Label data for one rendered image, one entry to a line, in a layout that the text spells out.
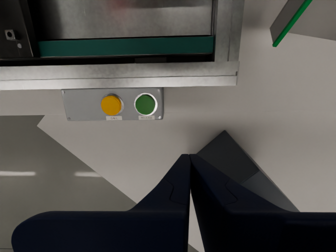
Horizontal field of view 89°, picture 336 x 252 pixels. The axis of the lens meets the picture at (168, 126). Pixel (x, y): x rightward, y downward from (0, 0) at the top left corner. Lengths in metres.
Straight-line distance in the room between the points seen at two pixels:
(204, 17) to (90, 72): 0.25
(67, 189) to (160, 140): 1.55
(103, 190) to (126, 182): 1.24
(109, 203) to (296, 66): 1.76
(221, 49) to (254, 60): 0.15
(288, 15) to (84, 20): 0.36
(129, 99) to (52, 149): 1.47
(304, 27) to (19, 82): 0.53
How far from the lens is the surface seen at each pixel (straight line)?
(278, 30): 0.34
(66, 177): 1.87
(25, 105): 0.61
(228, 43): 0.37
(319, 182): 0.72
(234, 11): 0.38
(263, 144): 0.56
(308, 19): 0.37
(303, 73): 0.55
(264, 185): 0.35
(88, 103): 0.40
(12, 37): 0.44
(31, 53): 0.43
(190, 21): 0.40
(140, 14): 0.41
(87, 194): 1.90
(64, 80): 0.41
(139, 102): 0.35
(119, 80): 0.36
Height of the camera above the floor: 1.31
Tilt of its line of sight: 72 degrees down
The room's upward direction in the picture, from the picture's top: 176 degrees counter-clockwise
